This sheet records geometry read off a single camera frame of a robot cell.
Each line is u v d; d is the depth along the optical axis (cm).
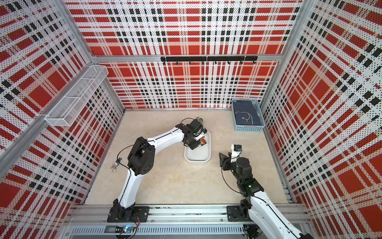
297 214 75
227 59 89
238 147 70
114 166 88
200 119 115
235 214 73
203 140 101
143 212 74
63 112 69
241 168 61
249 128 104
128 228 69
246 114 108
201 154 95
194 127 77
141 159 56
